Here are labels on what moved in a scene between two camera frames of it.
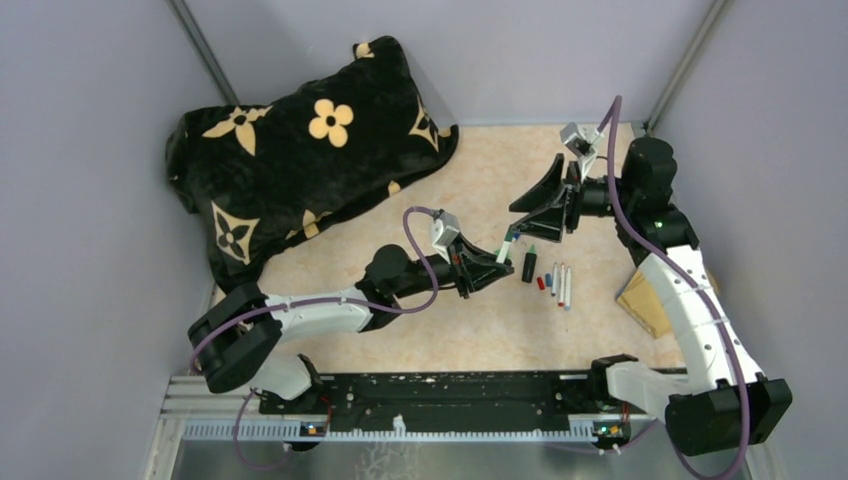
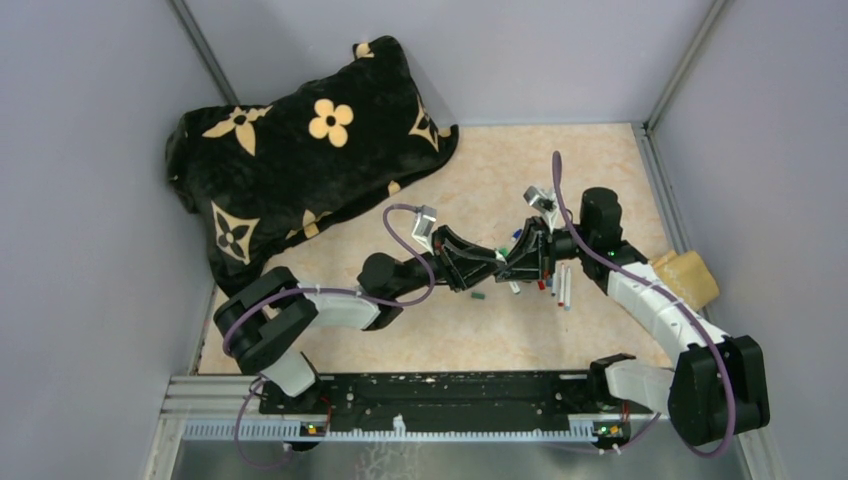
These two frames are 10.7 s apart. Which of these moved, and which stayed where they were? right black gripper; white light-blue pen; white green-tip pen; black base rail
Moved: white green-tip pen; right black gripper
Stayed: black base rail; white light-blue pen
